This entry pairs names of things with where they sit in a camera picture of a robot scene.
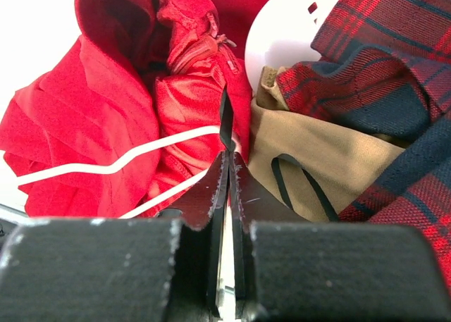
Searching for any white plastic basket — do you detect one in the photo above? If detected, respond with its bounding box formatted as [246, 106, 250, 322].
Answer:
[245, 0, 339, 91]

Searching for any pink wire hanger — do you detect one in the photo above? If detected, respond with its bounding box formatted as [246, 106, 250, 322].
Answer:
[16, 125, 227, 219]

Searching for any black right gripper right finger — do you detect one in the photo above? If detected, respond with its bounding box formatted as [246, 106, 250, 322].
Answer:
[229, 152, 306, 321]

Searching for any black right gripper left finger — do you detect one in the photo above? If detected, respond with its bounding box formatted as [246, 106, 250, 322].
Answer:
[158, 151, 229, 321]

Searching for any tan brown skirt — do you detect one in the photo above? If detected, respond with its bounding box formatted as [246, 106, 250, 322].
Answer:
[248, 66, 404, 222]

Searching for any red black plaid skirt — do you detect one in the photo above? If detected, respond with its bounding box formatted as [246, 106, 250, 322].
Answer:
[276, 0, 450, 278]

